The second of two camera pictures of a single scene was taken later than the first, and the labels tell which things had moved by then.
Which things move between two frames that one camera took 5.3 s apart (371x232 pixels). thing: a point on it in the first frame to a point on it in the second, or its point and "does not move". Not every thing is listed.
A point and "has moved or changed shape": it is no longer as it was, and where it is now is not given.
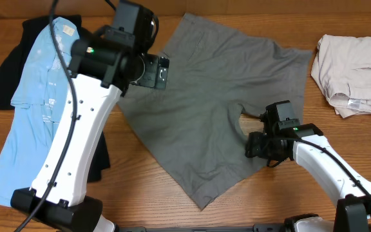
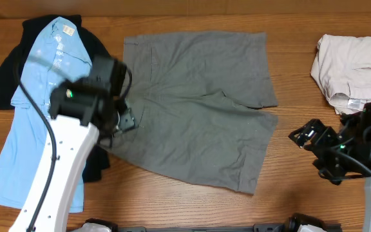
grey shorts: [215, 74] has moved or changed shape
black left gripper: [150, 78] to [127, 118]
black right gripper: [254, 148] to [326, 136]
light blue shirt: [35, 102] does not move
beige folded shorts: [355, 73] does not move
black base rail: [203, 228] does not move
